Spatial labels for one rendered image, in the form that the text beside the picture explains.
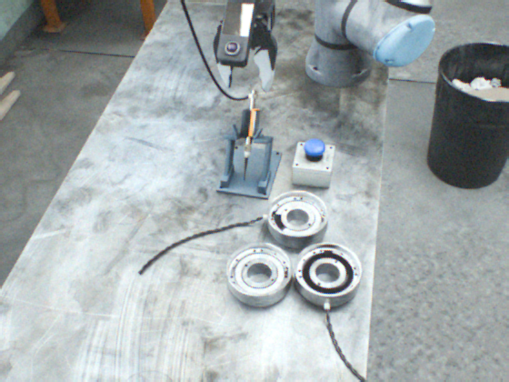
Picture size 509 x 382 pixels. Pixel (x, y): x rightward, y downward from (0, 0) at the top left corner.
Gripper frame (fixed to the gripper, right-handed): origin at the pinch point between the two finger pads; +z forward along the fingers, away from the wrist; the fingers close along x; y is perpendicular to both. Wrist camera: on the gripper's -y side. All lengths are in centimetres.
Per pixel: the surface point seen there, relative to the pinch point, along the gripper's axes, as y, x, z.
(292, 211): -12.4, -10.9, 16.2
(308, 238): -18.5, -14.8, 15.4
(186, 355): -41.6, -0.6, 18.8
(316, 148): -0.9, -13.0, 11.2
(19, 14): 149, 153, 88
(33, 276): -33.5, 29.0, 19.2
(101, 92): 113, 97, 100
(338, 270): -23.3, -20.5, 16.1
